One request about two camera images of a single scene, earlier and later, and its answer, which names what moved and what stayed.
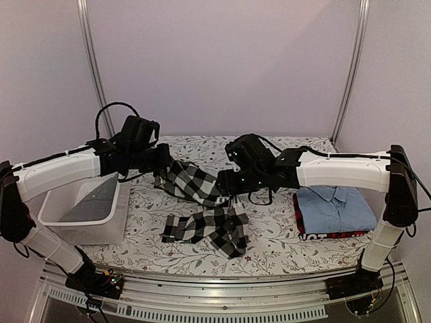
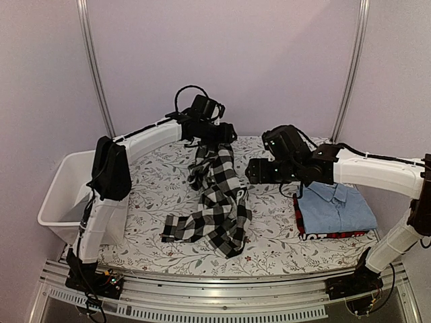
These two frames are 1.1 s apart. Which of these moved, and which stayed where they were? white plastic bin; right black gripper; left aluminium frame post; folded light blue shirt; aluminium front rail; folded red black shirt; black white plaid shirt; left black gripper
Moved: right black gripper; left black gripper; black white plaid shirt
Stayed: left aluminium frame post; folded red black shirt; folded light blue shirt; white plastic bin; aluminium front rail
